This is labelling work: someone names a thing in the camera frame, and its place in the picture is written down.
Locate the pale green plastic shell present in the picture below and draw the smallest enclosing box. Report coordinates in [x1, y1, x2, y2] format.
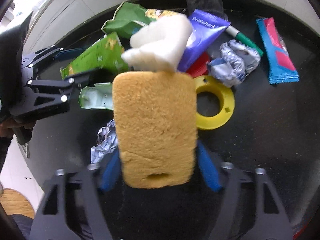
[78, 82, 113, 111]

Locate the silver wrapper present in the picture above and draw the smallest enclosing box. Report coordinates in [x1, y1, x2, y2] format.
[91, 119, 118, 164]

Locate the green carton box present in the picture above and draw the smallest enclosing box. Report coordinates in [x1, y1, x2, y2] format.
[60, 32, 129, 79]

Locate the yellow plastic ring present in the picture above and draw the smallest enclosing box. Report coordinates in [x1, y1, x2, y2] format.
[193, 74, 235, 131]

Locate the yellow sponge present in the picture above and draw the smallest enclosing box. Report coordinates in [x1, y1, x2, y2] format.
[112, 72, 197, 189]

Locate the white foam piece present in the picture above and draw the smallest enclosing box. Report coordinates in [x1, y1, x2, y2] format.
[121, 14, 193, 73]

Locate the blue white wrapper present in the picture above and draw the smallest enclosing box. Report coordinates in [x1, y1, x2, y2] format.
[207, 40, 261, 88]

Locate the blue pink snack wrapper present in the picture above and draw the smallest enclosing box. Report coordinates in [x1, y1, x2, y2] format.
[256, 17, 299, 85]

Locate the green white marker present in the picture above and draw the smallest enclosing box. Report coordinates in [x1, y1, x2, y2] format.
[226, 25, 264, 56]

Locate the person's left hand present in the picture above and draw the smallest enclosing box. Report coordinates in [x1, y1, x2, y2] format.
[0, 118, 36, 138]

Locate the green snack bag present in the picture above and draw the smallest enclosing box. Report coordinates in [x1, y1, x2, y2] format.
[101, 2, 178, 39]

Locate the red round lid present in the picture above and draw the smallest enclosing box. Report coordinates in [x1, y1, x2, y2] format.
[186, 52, 210, 78]

